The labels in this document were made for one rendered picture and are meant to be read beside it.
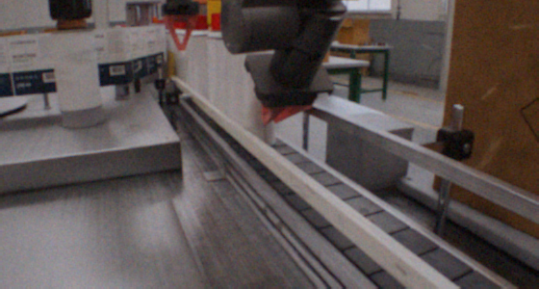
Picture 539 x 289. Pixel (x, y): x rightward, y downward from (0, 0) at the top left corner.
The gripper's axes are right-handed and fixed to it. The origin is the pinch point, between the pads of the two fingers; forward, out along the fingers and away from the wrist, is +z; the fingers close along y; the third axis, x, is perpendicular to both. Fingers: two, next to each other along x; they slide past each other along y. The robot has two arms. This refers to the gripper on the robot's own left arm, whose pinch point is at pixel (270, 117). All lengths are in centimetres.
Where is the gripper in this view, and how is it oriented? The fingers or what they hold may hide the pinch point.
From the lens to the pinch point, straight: 51.1
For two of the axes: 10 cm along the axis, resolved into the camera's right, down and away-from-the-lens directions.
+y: -9.1, 1.1, -4.0
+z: -2.7, 5.7, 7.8
